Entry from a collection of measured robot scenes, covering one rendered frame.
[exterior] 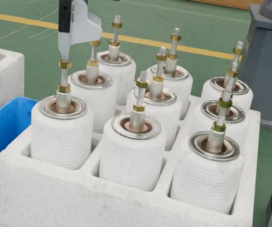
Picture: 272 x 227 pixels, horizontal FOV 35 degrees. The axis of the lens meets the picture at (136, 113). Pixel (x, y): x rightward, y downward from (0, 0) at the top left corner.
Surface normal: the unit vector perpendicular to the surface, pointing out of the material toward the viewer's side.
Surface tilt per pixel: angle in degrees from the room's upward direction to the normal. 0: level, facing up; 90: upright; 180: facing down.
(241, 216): 0
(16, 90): 90
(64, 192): 90
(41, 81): 0
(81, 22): 91
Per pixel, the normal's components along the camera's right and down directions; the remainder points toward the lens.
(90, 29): 0.09, 0.50
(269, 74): -0.14, 0.45
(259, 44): -0.80, 0.19
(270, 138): 0.13, -0.87
